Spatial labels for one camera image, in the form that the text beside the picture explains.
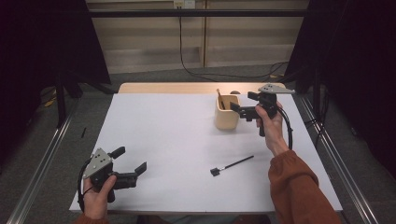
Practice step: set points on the black horizontal frame bar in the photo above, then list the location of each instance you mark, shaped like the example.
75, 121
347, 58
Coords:
155, 13

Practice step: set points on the person's left hand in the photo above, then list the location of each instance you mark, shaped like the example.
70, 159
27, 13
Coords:
95, 203

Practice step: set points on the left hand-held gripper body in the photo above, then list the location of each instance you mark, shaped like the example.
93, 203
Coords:
98, 163

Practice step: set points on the white wall outlet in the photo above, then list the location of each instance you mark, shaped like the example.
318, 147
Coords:
184, 3

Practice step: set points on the black metal stand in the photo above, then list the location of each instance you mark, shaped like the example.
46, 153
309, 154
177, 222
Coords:
61, 102
316, 93

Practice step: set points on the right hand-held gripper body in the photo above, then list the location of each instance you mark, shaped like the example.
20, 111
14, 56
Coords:
269, 99

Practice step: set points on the small black brush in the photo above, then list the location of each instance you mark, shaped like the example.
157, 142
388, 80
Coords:
232, 165

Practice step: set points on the aluminium frame rail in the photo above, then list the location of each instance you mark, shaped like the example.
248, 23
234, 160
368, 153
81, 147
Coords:
345, 168
40, 168

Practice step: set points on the person's right hand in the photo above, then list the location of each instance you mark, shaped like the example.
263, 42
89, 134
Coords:
275, 133

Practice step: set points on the white table sheet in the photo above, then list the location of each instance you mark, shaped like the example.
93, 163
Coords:
180, 140

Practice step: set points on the black pencil with orange end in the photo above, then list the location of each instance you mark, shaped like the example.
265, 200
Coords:
220, 99

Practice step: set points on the black curtain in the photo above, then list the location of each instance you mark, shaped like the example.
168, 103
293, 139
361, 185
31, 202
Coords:
358, 62
37, 46

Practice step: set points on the small black floor object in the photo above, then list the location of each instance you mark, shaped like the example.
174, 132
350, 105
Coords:
83, 132

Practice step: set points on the beige square cup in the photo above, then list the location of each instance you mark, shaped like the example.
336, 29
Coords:
225, 121

